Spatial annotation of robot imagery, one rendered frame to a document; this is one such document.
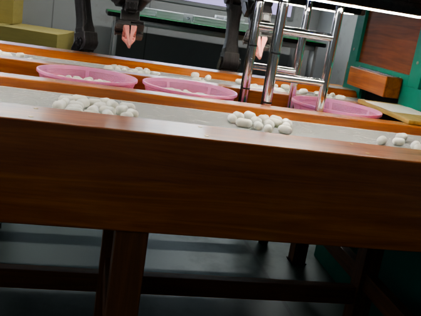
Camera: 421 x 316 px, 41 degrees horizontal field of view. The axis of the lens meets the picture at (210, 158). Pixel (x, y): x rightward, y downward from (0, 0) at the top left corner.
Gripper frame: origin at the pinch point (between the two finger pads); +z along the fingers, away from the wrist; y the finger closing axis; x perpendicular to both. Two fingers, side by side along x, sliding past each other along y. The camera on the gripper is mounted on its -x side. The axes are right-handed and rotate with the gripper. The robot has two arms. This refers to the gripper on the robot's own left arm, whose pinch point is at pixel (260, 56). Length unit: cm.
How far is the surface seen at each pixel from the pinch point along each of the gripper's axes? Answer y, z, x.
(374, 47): 45.9, -12.1, -1.4
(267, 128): -18, 66, -44
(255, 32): -10.5, 15.7, -25.1
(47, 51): -73, -3, 15
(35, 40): -123, -301, 322
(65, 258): -60, 51, 69
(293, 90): 4.5, 25.9, -13.3
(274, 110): -10, 50, -31
